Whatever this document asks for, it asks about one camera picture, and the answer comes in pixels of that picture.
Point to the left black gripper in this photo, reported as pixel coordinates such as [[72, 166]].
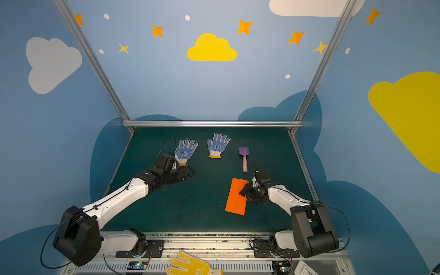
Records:
[[182, 173]]

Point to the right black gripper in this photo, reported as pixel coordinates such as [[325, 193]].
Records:
[[254, 192]]

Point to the orange square paper sheet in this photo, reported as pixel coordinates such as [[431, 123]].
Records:
[[236, 203]]

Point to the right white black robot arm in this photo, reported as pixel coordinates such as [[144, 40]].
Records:
[[312, 230]]

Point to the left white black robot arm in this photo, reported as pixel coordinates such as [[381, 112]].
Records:
[[80, 236]]

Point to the left blue dotted work glove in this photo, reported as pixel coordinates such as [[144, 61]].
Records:
[[184, 151]]

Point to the blue dotted work glove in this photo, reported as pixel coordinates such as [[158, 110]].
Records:
[[217, 144], [184, 151]]

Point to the purple pink spatula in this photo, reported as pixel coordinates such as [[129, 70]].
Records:
[[244, 152]]

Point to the right blue dotted work glove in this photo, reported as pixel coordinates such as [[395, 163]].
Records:
[[217, 144]]

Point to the right green circuit board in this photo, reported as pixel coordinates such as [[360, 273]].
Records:
[[281, 268]]

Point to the green circuit board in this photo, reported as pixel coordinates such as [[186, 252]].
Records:
[[137, 265], [281, 268]]

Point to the white plastic object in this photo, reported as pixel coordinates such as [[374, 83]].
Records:
[[302, 268]]

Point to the yellow dotted work glove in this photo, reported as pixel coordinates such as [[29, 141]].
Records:
[[186, 264]]

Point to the left green circuit board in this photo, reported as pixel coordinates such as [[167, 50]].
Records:
[[137, 265]]

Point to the aluminium rear frame bar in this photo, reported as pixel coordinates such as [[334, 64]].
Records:
[[168, 123]]

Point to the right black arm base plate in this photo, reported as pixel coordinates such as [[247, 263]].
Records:
[[266, 248]]

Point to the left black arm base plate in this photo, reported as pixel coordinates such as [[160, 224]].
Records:
[[150, 248]]

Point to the right aluminium frame post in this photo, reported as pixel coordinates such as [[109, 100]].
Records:
[[333, 43]]

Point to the aluminium frame post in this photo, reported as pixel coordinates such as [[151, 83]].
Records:
[[66, 12], [333, 43]]

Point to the left aluminium frame post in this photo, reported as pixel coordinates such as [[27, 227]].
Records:
[[66, 12]]

